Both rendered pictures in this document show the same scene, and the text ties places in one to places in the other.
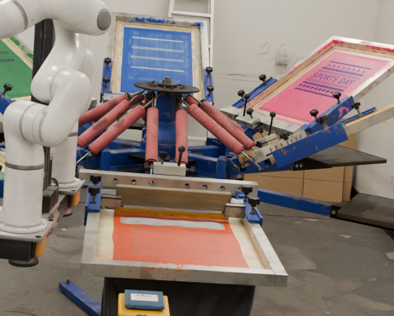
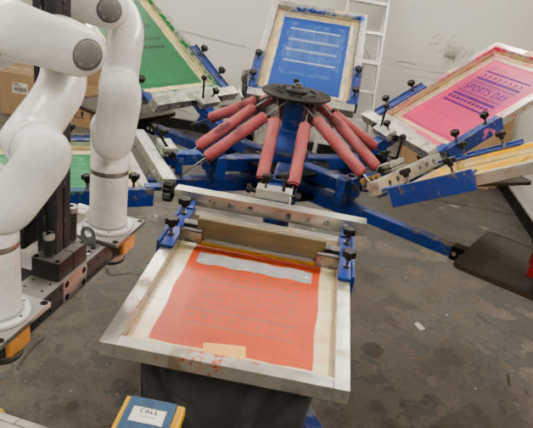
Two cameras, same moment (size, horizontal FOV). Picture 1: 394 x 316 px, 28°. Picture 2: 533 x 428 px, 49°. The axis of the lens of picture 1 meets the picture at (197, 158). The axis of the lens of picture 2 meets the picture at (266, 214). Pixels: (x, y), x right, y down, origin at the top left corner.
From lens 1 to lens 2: 107 cm
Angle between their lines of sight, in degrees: 15
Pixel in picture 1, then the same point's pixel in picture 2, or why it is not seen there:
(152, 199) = (236, 236)
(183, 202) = (271, 243)
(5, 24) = not seen: outside the picture
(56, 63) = (28, 112)
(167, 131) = (291, 141)
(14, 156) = not seen: outside the picture
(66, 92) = (19, 162)
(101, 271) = (123, 353)
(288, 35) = (460, 28)
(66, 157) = (109, 201)
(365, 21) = not seen: outside the picture
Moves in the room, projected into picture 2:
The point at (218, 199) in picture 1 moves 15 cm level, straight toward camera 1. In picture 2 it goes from (310, 245) to (299, 267)
